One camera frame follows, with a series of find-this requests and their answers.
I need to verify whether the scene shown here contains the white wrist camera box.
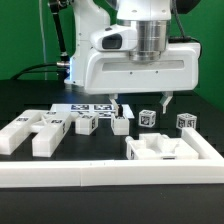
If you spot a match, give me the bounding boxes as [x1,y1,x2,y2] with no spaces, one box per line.
[90,24,137,51]

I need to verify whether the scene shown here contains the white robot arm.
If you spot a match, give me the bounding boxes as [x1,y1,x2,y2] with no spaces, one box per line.
[65,0,201,105]

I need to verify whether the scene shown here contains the white chair seat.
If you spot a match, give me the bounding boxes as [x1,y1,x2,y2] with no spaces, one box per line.
[125,133,199,160]

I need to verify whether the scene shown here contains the black cable bundle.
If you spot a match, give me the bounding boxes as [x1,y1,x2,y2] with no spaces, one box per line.
[10,0,72,80]

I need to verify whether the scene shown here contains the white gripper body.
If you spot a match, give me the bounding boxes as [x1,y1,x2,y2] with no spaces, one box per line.
[84,43,200,94]

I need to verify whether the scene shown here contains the white chair back frame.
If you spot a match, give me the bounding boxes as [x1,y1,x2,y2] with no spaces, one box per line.
[0,110,72,157]

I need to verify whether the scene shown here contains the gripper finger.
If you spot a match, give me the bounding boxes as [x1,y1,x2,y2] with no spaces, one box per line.
[160,91,173,113]
[109,94,121,117]

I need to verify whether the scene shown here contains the white marker sheet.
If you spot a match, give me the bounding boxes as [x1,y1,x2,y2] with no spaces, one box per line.
[49,103,135,120]

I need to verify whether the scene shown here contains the small white tag cube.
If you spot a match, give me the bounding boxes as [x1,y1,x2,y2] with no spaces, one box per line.
[139,110,156,128]
[176,113,197,129]

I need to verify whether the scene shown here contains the white L-shaped fence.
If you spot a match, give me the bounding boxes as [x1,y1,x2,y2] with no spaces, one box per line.
[0,128,224,188]

